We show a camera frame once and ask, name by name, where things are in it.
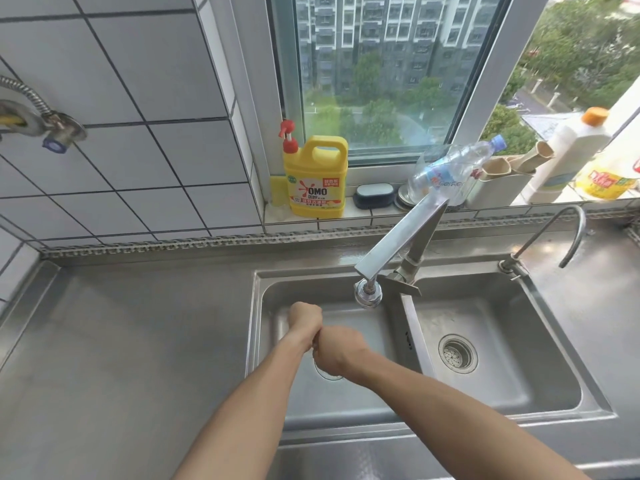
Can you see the person's left hand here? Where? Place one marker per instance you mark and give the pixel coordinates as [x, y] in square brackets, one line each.
[305, 317]

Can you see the person's right hand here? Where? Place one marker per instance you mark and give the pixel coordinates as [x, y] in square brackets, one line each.
[339, 352]

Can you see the person's left forearm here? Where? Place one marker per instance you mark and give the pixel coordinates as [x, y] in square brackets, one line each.
[240, 409]

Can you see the person's right forearm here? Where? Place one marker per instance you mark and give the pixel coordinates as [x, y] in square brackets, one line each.
[460, 424]

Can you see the steel sink drain strainer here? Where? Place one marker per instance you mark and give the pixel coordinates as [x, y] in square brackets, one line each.
[457, 353]

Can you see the stainless steel kitchen faucet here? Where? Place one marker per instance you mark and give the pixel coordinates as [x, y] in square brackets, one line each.
[400, 244]

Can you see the dark blue soap dish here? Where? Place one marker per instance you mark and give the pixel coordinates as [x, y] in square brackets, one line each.
[374, 195]

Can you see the yellow dish soap jug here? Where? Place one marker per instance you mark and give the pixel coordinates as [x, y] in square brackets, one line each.
[315, 177]

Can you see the stainless steel double sink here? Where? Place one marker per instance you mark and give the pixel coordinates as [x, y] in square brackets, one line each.
[500, 354]

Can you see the clear plastic water bottle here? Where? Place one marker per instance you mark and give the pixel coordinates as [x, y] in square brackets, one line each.
[450, 172]

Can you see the beige utensil holder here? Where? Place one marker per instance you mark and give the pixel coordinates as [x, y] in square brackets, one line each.
[505, 182]

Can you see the thin curved steel faucet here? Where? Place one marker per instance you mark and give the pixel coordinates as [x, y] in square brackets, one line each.
[550, 234]

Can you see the white bottle with orange cap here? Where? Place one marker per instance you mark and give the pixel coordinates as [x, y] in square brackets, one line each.
[570, 154]

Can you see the yellow labelled bottle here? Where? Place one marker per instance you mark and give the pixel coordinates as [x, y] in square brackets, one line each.
[607, 177]

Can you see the window frame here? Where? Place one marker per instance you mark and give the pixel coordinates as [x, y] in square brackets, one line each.
[380, 79]

